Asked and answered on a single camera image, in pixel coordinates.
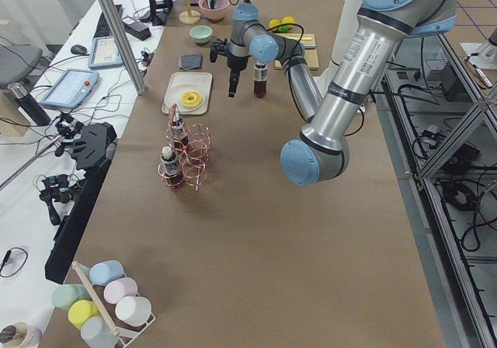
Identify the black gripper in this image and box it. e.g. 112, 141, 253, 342
227, 54, 249, 98

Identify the tea bottle rack slot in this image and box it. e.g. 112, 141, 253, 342
253, 61, 267, 99
161, 146, 183, 186
171, 113, 186, 141

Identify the cream serving tray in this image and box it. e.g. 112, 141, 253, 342
162, 72, 213, 115

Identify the tea bottle top rack slot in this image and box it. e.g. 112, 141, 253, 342
171, 113, 186, 141

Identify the tea bottle front rack slot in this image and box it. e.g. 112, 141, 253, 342
161, 146, 183, 186

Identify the mint green bowl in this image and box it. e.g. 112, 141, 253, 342
189, 25, 214, 44

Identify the grey folded cloth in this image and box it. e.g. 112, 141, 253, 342
178, 54, 203, 71

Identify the pink bowl with ice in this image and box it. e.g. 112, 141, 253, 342
197, 0, 231, 22

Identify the glazed donut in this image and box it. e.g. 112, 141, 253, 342
181, 91, 203, 108

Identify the yellow lemon near board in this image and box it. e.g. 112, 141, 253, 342
268, 19, 281, 33

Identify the wooden mug tree stand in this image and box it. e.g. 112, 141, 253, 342
179, 0, 201, 25

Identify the yellow lemon far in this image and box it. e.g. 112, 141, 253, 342
281, 16, 296, 29

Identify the wooden cutting board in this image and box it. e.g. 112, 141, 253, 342
273, 33, 319, 71

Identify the far teach pendant tablet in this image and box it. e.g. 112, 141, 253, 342
88, 37, 123, 69

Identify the teach pendant tablet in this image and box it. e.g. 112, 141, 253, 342
40, 69, 99, 110
88, 37, 123, 69

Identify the black keyboard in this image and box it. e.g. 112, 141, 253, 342
93, 4, 123, 38

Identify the computer mouse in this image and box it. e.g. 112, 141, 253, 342
70, 44, 88, 55

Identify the near teach pendant tablet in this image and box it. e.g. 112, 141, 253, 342
40, 69, 99, 110

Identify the black thermos bottle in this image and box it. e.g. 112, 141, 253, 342
7, 82, 51, 126

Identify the blue pastel cup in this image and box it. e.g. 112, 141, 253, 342
89, 259, 124, 286

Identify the pink pastel cup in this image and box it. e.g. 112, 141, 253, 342
103, 277, 137, 305

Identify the white pastel cup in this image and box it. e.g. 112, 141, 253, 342
115, 296, 151, 327

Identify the green pastel cup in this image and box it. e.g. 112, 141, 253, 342
51, 284, 91, 311

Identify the yellow pastel cup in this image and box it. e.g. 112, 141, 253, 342
68, 300, 101, 329

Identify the grey pastel cup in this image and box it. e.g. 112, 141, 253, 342
80, 316, 119, 348

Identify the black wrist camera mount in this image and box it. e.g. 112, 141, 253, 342
209, 38, 229, 63

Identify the copper wire bottle rack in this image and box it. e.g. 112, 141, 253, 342
158, 105, 212, 191

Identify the aluminium frame post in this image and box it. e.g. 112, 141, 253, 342
98, 0, 145, 95

